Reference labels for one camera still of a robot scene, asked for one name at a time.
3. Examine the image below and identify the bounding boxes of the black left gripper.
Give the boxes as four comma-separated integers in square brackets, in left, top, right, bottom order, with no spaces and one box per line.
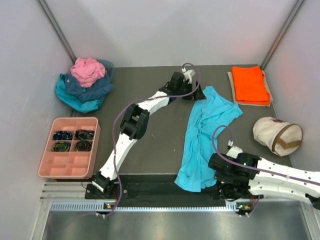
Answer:
[175,81,205,101]

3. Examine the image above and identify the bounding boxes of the light blue t shirt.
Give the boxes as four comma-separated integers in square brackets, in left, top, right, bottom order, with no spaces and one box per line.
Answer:
[174,86,243,193]

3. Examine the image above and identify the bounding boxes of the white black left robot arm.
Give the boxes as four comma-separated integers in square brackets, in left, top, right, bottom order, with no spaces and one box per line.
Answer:
[92,68,206,199]

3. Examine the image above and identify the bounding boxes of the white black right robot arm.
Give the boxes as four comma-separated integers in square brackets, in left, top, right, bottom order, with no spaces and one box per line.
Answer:
[208,152,320,210]

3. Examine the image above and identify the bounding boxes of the folded orange t shirt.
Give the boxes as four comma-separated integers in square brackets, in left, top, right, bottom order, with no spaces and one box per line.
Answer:
[231,66,270,106]

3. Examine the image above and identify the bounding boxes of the teal plastic laundry bin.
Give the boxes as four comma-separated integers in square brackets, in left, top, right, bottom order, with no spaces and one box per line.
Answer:
[97,59,115,78]

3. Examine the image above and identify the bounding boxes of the dark blue t shirt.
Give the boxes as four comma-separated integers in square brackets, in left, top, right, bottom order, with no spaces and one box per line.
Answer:
[61,74,114,103]

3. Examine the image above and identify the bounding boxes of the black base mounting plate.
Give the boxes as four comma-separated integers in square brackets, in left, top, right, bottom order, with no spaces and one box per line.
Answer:
[84,174,253,207]

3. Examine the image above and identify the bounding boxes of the pink t shirt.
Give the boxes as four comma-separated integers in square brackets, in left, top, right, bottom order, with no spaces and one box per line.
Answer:
[70,57,106,88]

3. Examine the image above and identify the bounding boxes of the teal t shirt in bin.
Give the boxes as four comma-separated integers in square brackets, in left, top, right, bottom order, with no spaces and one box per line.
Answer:
[55,74,107,114]

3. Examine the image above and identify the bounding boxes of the pink compartment tray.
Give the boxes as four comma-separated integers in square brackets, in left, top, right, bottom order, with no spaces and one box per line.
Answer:
[38,117,101,180]

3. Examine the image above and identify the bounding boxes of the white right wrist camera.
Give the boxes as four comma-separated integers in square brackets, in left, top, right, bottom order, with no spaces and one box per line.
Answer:
[226,140,243,159]

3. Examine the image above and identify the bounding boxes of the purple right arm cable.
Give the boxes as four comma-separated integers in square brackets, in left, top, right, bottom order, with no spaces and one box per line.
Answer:
[211,124,320,217]

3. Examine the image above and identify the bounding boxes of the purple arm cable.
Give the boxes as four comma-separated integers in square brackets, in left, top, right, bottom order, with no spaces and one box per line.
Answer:
[99,62,202,218]
[211,124,320,217]

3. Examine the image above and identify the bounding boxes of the cream canvas drawstring bag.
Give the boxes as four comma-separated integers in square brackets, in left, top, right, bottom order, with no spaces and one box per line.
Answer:
[252,117,303,157]

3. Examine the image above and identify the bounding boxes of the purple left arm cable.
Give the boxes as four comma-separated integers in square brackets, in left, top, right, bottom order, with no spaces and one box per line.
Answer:
[99,62,202,218]

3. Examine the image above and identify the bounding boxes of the dark hair tie blue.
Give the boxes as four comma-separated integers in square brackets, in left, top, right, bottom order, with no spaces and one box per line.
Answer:
[52,130,73,141]

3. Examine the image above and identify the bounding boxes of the dark hair tie green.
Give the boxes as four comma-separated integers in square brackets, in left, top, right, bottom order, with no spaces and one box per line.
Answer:
[52,141,71,152]

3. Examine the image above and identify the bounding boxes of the grey slotted cable duct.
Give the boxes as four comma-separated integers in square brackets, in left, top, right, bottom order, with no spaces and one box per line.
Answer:
[50,201,250,213]

